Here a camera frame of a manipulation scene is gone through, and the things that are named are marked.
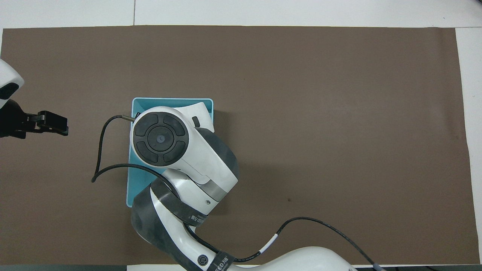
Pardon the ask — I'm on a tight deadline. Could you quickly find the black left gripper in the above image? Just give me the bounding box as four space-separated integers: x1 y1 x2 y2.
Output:
0 99 69 139

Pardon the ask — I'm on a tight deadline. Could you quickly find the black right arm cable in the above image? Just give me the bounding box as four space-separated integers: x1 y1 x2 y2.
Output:
92 114 381 271

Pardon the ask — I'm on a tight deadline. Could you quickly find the brown table mat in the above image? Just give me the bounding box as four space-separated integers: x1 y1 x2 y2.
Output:
0 25 481 266

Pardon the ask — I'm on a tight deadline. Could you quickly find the light blue storage box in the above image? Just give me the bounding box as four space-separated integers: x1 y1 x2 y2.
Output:
126 97 214 208

